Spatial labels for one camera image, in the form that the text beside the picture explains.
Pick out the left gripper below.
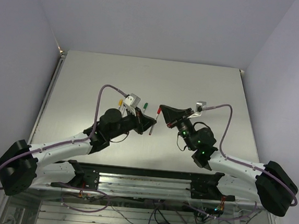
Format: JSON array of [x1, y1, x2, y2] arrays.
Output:
[[107, 103, 157, 143]]

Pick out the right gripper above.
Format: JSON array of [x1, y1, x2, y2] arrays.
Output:
[[157, 105, 199, 151]]

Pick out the red pen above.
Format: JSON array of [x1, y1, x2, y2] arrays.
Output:
[[149, 114, 159, 136]]

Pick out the green pen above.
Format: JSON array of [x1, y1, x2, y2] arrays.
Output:
[[142, 102, 148, 113]]

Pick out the yellow pen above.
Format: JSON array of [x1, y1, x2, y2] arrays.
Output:
[[118, 99, 123, 109]]

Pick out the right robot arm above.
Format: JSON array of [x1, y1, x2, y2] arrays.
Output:
[[159, 105, 298, 217]]

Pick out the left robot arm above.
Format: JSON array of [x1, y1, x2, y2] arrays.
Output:
[[0, 108, 156, 196]]

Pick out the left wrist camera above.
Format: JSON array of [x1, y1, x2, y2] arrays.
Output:
[[123, 93, 141, 116]]

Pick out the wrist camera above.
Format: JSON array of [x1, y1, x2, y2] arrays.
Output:
[[123, 93, 141, 116], [189, 101, 207, 119]]

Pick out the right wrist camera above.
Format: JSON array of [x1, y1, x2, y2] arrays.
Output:
[[189, 101, 207, 119]]

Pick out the aluminium frame rail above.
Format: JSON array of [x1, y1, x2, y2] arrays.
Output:
[[15, 170, 261, 203]]

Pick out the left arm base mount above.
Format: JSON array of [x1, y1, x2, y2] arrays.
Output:
[[41, 160, 100, 190]]

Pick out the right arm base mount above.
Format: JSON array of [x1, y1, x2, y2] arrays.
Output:
[[186, 172, 225, 201]]

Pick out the loose cables under table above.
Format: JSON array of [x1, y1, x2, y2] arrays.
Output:
[[58, 184, 257, 224]]

